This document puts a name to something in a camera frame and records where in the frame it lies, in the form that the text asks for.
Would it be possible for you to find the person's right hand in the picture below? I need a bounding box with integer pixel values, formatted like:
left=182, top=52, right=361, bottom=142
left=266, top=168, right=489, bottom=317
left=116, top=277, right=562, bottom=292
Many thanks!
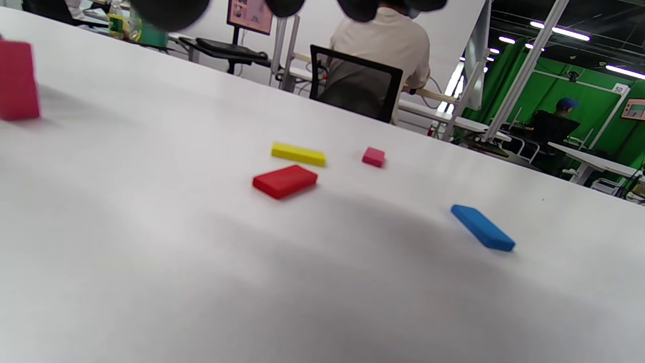
left=128, top=0, right=448, bottom=32

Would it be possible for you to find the green storage box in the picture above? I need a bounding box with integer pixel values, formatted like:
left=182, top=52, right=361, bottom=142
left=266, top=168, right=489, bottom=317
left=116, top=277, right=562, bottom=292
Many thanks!
left=139, top=20, right=169, bottom=48

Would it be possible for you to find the pink paper sign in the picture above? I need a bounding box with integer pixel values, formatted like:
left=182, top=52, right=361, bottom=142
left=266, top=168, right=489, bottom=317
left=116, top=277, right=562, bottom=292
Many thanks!
left=621, top=98, right=645, bottom=120

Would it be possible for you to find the beige wooden rail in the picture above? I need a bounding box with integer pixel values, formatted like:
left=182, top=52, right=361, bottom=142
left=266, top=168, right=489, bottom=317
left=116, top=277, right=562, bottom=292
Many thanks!
left=402, top=85, right=460, bottom=104

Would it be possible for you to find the black keyboard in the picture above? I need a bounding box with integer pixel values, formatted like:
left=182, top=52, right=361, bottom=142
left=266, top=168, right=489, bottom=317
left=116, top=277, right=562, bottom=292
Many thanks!
left=196, top=37, right=263, bottom=57

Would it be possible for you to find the aluminium frame post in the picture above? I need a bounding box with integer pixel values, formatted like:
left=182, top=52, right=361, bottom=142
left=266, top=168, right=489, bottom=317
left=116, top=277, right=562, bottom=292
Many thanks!
left=483, top=0, right=572, bottom=143
left=270, top=15, right=303, bottom=94

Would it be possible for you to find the green curtain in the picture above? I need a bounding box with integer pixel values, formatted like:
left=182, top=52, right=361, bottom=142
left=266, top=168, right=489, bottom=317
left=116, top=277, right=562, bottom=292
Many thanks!
left=454, top=35, right=645, bottom=173

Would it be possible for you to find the white panel board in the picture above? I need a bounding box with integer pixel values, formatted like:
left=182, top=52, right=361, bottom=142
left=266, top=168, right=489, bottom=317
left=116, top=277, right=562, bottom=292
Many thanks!
left=463, top=0, right=493, bottom=110

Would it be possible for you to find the yellow domino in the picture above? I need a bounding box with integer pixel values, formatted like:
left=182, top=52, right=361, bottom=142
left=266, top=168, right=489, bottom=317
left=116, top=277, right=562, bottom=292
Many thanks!
left=271, top=142, right=327, bottom=167

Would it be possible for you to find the black mesh office chair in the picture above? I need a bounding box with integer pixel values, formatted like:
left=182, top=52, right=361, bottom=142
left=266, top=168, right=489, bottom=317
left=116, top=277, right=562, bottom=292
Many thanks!
left=309, top=44, right=404, bottom=125

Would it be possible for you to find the red domino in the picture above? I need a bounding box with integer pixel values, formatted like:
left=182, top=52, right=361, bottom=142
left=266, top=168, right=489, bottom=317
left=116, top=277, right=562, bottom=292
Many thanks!
left=252, top=165, right=319, bottom=200

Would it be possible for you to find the pink domino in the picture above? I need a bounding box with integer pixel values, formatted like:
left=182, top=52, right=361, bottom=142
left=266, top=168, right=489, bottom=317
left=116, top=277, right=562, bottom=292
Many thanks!
left=0, top=40, right=41, bottom=122
left=361, top=147, right=386, bottom=168

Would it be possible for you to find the light blue domino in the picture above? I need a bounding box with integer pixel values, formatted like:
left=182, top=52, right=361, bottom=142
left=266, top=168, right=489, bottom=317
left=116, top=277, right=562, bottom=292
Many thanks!
left=450, top=204, right=517, bottom=252

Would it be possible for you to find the computer monitor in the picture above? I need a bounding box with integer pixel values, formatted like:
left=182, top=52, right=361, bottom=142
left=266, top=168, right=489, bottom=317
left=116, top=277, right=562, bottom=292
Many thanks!
left=226, top=0, right=275, bottom=36

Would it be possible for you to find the yellow green plastic bag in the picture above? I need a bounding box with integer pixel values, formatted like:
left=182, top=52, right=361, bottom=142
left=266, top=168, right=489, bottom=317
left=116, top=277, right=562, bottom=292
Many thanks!
left=107, top=0, right=142, bottom=41

